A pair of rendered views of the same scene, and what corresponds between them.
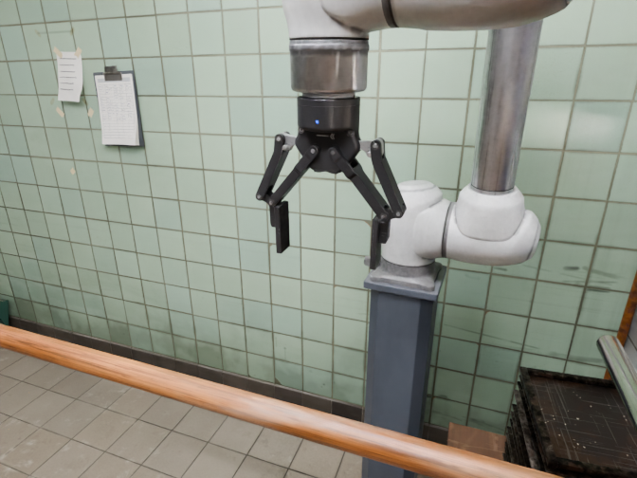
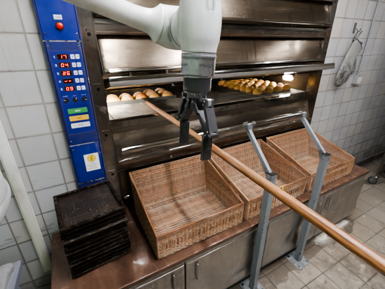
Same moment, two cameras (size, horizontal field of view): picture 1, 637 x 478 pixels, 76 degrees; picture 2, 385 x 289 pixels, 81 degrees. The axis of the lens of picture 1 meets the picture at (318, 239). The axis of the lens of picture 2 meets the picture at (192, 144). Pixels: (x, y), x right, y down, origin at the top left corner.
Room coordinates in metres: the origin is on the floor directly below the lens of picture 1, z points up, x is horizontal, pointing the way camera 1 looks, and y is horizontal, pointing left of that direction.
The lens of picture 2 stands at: (0.99, 0.38, 1.59)
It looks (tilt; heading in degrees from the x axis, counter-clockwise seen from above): 24 degrees down; 221
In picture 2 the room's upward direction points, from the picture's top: straight up
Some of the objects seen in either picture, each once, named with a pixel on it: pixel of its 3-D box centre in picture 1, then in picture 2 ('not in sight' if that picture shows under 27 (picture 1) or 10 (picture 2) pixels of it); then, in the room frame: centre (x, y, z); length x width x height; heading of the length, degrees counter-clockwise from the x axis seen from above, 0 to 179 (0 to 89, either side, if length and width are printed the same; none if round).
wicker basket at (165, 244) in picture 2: not in sight; (184, 196); (0.16, -0.40, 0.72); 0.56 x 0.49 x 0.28; 160
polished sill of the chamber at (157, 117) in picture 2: not in sight; (232, 105); (-0.48, -0.48, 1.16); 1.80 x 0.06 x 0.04; 160
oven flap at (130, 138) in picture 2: not in sight; (233, 124); (-0.47, -0.46, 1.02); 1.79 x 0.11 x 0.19; 160
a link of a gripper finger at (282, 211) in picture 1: (282, 227); (206, 148); (0.55, 0.05, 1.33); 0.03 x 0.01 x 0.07; 159
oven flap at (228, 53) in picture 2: not in sight; (239, 51); (-0.47, -0.46, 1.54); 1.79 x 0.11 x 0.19; 160
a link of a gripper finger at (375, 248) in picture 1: (376, 241); (184, 132); (0.50, -0.08, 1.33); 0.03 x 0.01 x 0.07; 159
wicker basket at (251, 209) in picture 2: not in sight; (254, 173); (-0.39, -0.21, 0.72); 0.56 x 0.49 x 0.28; 161
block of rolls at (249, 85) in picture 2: not in sight; (252, 84); (-1.17, -0.68, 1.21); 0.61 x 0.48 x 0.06; 70
